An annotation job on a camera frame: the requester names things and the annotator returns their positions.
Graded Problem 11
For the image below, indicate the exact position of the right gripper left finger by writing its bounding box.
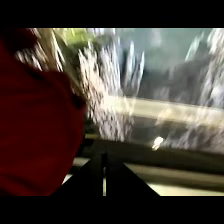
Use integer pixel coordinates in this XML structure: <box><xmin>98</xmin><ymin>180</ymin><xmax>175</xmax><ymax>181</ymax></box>
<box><xmin>53</xmin><ymin>152</ymin><xmax>105</xmax><ymax>197</ymax></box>

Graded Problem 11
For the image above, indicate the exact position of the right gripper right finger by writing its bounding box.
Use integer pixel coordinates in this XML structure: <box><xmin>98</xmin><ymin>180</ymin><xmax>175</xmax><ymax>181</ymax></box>
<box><xmin>105</xmin><ymin>152</ymin><xmax>160</xmax><ymax>197</ymax></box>

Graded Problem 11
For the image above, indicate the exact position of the red garment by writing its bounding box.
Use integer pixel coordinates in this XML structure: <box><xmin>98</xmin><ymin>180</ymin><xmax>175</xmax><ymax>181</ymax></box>
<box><xmin>0</xmin><ymin>28</ymin><xmax>88</xmax><ymax>197</ymax></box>

